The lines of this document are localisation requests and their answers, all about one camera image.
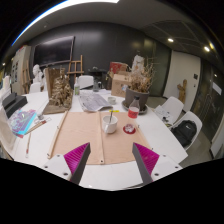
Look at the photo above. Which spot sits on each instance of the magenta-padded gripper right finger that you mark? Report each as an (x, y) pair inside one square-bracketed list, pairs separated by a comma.
[(146, 158)]

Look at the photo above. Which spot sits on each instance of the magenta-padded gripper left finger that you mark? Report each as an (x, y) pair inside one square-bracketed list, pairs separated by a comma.
[(76, 158)]

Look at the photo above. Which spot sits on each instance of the clear red-labelled drink bottle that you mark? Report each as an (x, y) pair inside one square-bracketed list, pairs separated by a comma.
[(133, 113)]

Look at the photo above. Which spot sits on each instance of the tan wooden drawing board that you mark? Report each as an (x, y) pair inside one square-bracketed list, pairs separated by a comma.
[(80, 133)]

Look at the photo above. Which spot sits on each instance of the black backpack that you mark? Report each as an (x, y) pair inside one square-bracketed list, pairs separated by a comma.
[(183, 133)]

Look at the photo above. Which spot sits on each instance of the white ceramic mug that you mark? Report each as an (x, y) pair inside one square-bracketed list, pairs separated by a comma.
[(109, 127)]

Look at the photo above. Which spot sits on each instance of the white paper sheets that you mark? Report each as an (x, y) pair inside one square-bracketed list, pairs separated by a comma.
[(162, 114)]

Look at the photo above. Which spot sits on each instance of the grey pot saucer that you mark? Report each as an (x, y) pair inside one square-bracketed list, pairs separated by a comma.
[(144, 109)]

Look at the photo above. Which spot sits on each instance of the metal spoon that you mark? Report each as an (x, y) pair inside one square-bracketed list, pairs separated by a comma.
[(111, 116)]

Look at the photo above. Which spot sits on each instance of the small paint jar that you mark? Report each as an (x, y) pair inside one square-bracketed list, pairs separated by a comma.
[(40, 116)]

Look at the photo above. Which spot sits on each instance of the yellow tape strip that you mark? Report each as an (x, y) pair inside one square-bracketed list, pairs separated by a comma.
[(114, 111)]

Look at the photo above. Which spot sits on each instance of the white plastic chair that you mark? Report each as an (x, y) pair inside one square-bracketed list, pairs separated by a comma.
[(35, 87), (196, 121), (175, 106), (85, 81)]

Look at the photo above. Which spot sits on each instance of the printed newspaper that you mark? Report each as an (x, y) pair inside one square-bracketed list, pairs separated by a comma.
[(93, 101)]

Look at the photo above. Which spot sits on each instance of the dried plant in grey pot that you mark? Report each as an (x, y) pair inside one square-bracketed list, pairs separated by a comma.
[(136, 96)]

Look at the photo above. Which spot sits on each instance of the small white cup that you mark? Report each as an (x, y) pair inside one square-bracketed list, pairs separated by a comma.
[(112, 100)]

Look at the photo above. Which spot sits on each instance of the green spray bottle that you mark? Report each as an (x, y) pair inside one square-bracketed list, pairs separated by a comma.
[(77, 88)]

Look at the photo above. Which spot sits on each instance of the cardboard box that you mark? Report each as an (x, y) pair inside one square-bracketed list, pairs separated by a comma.
[(118, 86)]

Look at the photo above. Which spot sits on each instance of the black flat boxes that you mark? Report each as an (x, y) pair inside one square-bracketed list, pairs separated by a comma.
[(15, 103)]

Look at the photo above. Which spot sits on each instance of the wooden easel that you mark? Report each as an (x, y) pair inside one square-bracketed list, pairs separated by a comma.
[(76, 71), (26, 78)]

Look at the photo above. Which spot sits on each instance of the white plaster bust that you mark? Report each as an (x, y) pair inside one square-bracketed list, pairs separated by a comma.
[(36, 73)]

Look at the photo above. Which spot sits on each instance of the red box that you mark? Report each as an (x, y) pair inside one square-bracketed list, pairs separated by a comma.
[(118, 67)]

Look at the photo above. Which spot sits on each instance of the white plaster figure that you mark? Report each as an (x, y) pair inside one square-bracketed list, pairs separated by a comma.
[(138, 63)]

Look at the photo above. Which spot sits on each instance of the white cabinet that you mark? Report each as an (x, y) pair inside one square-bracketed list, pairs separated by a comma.
[(18, 68)]

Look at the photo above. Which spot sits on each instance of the long ceiling light panel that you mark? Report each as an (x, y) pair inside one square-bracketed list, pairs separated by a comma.
[(66, 5)]

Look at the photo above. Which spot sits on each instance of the wooden wall figure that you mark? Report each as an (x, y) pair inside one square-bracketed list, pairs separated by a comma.
[(181, 91)]

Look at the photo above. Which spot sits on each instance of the black wall screen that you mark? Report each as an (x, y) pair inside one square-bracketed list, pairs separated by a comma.
[(53, 51)]

